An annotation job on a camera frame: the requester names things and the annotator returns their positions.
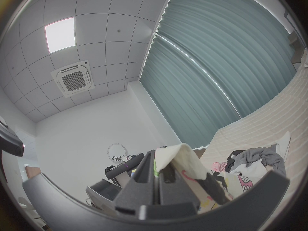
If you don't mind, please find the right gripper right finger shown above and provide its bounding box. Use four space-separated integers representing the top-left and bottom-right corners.
159 164 201 207

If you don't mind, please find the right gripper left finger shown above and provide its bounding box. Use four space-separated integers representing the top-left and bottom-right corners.
114 150 159 215

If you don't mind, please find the white printed pyjama top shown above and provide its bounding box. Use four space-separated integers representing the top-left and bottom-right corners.
154 143 253 211

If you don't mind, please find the pile of clothes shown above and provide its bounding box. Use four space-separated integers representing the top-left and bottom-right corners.
212 131 292 179

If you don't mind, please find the bed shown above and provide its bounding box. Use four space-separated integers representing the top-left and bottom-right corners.
192 48 308 228

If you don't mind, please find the round table mirror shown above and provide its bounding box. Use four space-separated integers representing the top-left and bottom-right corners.
107 143 128 164

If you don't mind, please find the blue-green curtain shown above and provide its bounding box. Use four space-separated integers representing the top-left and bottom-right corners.
139 31 242 151
155 0 297 120

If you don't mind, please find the ceiling air conditioner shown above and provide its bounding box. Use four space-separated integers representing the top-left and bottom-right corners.
50 60 93 98

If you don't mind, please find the ceiling light panel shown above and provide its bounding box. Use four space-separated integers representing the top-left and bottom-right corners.
44 17 78 55

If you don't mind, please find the grey bedside table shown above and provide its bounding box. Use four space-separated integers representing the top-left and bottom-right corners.
289 30 303 64

